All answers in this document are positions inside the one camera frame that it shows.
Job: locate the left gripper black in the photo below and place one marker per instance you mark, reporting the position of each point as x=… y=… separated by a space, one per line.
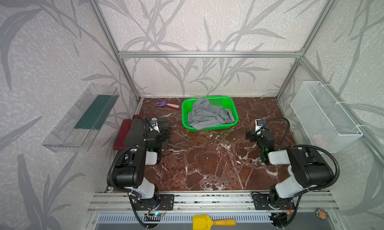
x=160 y=129

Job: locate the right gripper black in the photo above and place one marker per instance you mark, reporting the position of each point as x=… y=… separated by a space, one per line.
x=253 y=135

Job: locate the green plastic basket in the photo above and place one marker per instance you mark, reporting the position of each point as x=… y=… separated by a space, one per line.
x=225 y=102

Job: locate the grey long sleeve shirt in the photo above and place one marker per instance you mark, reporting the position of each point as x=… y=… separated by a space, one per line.
x=205 y=115

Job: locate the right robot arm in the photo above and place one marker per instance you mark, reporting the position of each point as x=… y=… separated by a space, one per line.
x=313 y=168

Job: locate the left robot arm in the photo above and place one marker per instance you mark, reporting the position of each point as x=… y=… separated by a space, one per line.
x=125 y=172

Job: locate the dark striped folded shirt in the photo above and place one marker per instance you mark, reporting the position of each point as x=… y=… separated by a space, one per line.
x=137 y=134

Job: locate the purple pink toy rake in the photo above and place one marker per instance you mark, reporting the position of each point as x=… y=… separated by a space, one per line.
x=163 y=103

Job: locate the maroon folded shirt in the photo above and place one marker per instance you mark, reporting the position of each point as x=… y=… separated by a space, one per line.
x=122 y=134

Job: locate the round green red badge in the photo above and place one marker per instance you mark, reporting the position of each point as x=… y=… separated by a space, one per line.
x=321 y=214

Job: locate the yellow toy shovel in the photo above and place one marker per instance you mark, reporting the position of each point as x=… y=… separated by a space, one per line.
x=204 y=222

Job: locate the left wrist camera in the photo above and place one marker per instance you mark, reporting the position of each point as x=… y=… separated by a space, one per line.
x=154 y=125

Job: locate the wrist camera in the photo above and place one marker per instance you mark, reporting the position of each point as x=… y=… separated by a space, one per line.
x=259 y=123
x=154 y=125

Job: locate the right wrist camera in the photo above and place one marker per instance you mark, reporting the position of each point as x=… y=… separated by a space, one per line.
x=259 y=123

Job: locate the white wire wall basket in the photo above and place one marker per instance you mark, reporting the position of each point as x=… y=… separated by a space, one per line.
x=323 y=118

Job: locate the clear plastic wall bin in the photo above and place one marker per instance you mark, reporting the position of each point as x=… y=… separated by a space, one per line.
x=77 y=130

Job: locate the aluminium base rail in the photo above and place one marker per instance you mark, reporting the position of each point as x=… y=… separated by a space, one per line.
x=208 y=202

